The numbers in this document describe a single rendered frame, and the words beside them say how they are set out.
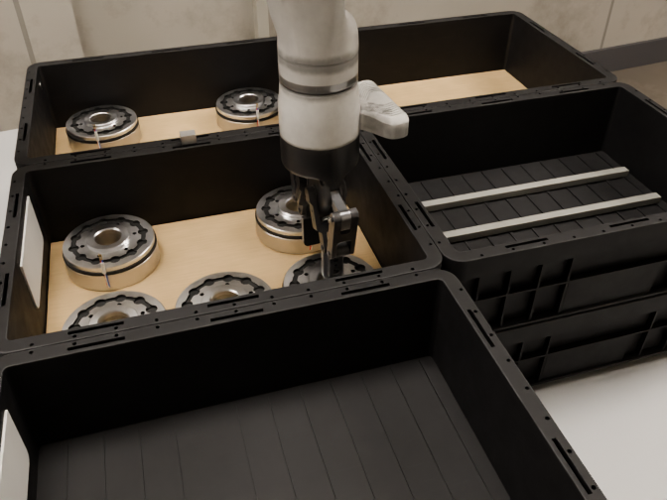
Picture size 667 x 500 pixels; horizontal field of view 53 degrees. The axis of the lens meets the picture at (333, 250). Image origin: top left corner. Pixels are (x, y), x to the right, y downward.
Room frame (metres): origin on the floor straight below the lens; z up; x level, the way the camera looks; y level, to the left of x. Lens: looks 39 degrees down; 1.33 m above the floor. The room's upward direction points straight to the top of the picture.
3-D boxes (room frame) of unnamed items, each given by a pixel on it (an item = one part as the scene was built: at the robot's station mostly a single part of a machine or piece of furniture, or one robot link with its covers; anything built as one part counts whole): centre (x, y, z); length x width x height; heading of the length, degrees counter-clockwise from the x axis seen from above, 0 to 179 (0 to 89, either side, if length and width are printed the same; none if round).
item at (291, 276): (0.53, 0.00, 0.86); 0.10 x 0.10 x 0.01
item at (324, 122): (0.56, 0.00, 1.06); 0.11 x 0.09 x 0.06; 111
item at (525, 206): (0.68, -0.26, 0.87); 0.40 x 0.30 x 0.11; 107
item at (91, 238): (0.60, 0.26, 0.86); 0.05 x 0.05 x 0.01
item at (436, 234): (0.68, -0.26, 0.92); 0.40 x 0.30 x 0.02; 107
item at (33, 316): (0.56, 0.13, 0.87); 0.40 x 0.30 x 0.11; 107
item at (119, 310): (0.46, 0.21, 0.86); 0.05 x 0.05 x 0.01
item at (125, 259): (0.60, 0.26, 0.86); 0.10 x 0.10 x 0.01
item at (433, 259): (0.56, 0.13, 0.92); 0.40 x 0.30 x 0.02; 107
